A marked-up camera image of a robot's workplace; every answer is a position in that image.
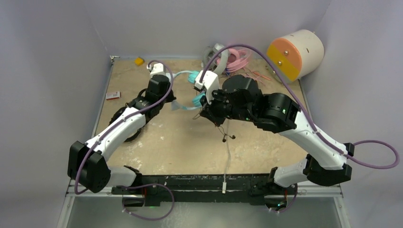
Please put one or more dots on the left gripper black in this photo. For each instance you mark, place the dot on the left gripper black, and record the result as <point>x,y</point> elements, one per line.
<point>170,97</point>

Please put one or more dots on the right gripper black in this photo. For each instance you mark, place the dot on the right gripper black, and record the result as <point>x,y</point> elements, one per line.
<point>214,117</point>

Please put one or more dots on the teal white cat headphones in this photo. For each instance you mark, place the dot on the teal white cat headphones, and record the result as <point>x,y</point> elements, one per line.
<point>186,102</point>

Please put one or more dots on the black headphones with cable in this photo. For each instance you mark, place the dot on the black headphones with cable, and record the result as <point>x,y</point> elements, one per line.
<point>132,131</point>

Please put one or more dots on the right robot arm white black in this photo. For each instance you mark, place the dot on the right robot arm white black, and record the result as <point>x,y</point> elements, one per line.
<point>325,163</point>

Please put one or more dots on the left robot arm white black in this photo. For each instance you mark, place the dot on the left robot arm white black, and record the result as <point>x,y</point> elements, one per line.
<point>87,163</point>

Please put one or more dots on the brown headphones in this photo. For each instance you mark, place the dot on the brown headphones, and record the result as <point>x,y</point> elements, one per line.
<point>248,77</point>

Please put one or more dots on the grey white headphones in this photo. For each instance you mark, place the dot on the grey white headphones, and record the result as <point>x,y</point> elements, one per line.
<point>220,62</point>

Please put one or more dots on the pink headphones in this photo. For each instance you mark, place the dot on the pink headphones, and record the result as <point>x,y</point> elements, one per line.
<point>238,59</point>

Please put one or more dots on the yellow small object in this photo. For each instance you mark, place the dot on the yellow small object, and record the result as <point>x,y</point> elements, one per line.
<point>139,61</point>

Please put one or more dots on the small red white box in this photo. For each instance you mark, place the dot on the small red white box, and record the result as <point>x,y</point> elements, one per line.
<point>113,95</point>

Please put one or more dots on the round drawer cabinet orange yellow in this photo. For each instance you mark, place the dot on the round drawer cabinet orange yellow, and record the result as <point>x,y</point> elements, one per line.
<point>297,54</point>

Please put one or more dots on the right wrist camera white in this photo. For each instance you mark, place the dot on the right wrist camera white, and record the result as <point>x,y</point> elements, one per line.
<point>209,83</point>

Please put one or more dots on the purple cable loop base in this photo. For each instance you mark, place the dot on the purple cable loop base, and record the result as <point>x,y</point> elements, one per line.
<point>152,197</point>

